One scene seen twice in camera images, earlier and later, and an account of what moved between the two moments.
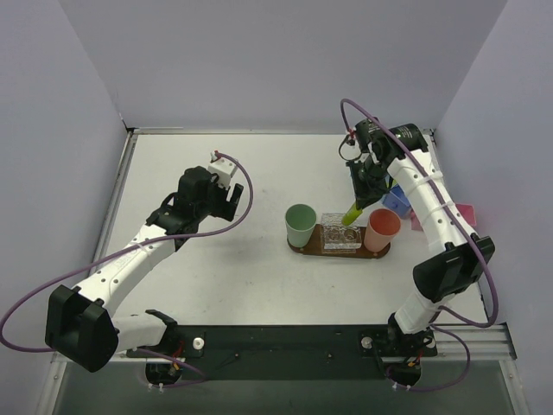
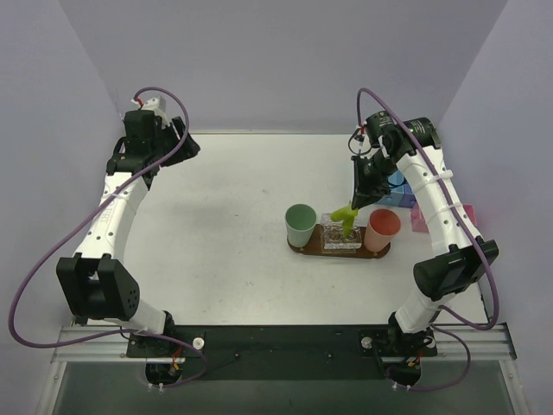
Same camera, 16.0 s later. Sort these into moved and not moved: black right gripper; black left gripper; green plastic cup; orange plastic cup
Moved: black left gripper
Not moved: orange plastic cup; green plastic cup; black right gripper
